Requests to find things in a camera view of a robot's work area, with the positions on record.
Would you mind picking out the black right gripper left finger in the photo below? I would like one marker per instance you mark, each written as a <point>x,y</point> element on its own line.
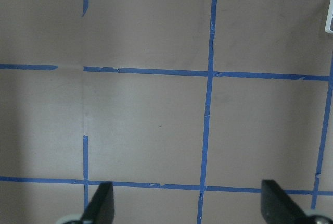
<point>101,206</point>

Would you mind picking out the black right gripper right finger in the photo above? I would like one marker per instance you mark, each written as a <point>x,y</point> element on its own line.
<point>277,207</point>

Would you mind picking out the white rack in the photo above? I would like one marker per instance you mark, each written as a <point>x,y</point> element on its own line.
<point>328,24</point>

